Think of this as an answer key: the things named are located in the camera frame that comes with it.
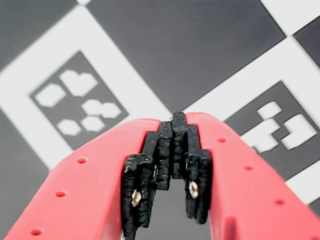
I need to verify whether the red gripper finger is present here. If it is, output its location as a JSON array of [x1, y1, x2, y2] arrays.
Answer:
[[173, 111, 320, 240], [3, 118, 175, 240]]

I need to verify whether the black white marker checkerboard mat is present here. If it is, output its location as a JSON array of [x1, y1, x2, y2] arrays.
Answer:
[[0, 0, 320, 240]]

